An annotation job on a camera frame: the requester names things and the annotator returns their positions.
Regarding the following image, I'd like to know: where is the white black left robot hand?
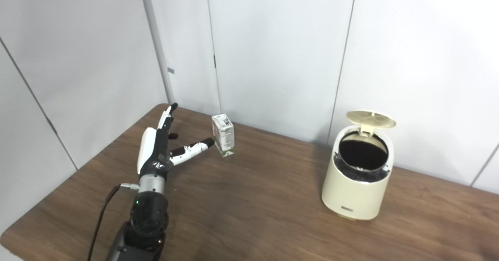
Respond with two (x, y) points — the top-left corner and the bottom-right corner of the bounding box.
(137, 103), (215, 178)

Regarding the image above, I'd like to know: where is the white green milk carton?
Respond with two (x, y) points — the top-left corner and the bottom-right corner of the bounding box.
(211, 114), (235, 158)

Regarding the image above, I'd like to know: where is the cream-colored lidded bin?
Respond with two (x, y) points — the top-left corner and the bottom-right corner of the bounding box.
(322, 111), (396, 220)

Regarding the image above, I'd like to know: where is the black bin liner bag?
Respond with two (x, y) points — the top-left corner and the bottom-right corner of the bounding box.
(333, 130), (390, 183)

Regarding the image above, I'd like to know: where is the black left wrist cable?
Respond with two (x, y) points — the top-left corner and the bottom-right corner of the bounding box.
(87, 183), (140, 261)

